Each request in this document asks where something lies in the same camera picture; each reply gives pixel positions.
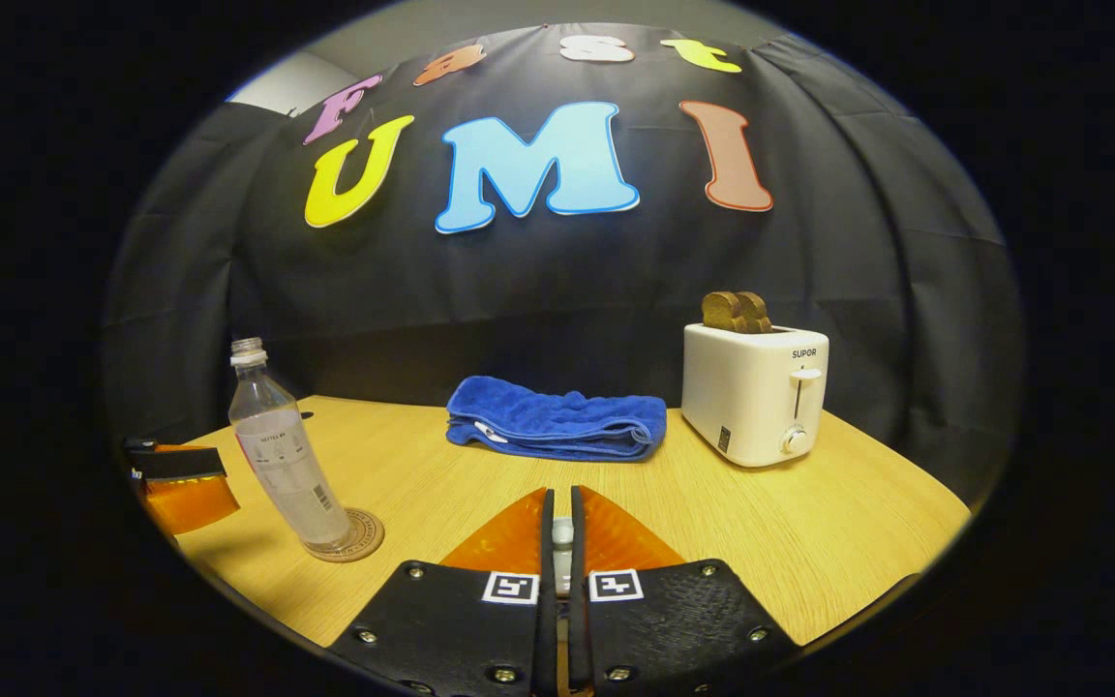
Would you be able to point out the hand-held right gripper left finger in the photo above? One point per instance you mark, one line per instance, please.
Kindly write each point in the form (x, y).
(546, 639)

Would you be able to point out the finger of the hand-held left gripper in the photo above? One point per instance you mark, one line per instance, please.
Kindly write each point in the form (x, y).
(180, 463)

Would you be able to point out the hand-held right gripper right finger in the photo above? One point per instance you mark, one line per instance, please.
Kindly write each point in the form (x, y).
(579, 639)

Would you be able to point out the clear plastic water bottle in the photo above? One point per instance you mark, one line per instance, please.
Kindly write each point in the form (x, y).
(286, 465)

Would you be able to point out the round brown coaster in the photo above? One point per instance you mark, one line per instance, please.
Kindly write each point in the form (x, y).
(369, 537)

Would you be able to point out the folded blue towel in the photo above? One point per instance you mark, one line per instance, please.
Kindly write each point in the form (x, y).
(557, 421)

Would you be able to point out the white toaster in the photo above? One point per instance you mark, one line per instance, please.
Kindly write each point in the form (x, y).
(746, 397)

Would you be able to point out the black backdrop cloth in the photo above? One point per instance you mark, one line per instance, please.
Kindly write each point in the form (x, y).
(519, 310)

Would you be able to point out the brown bread slice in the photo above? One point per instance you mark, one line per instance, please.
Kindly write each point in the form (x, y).
(757, 312)
(720, 312)

